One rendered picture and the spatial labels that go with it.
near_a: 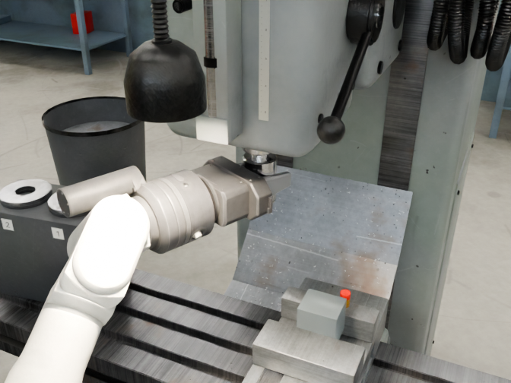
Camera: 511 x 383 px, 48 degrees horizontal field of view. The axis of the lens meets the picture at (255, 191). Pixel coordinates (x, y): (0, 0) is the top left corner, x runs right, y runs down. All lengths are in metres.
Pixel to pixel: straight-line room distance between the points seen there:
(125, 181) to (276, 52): 0.23
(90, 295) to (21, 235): 0.48
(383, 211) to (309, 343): 0.40
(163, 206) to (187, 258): 2.12
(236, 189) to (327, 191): 0.49
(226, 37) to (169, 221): 0.22
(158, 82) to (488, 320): 2.24
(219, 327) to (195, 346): 0.06
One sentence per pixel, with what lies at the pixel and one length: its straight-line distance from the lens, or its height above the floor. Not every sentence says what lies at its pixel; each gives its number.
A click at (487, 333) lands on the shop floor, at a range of 2.53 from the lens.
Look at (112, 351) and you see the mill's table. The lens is 1.02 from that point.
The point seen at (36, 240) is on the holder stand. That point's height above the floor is 1.05.
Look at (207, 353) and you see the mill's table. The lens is 0.99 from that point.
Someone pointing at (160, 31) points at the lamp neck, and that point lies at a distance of 0.51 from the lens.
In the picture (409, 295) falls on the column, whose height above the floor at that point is 0.82.
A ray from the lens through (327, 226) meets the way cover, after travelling 1.18.
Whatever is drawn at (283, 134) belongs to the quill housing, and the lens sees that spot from 0.64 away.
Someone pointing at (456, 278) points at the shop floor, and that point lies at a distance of 2.79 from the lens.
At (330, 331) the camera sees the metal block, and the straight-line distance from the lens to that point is 0.86.
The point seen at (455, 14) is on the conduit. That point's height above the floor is 1.44.
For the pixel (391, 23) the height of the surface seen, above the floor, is 1.42.
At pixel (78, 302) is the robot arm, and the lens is 0.62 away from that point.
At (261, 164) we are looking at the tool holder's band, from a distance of 0.75.
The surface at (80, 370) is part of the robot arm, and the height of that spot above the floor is 1.16.
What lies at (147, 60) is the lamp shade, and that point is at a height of 1.46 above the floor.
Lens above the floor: 1.60
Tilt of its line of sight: 29 degrees down
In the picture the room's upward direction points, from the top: straight up
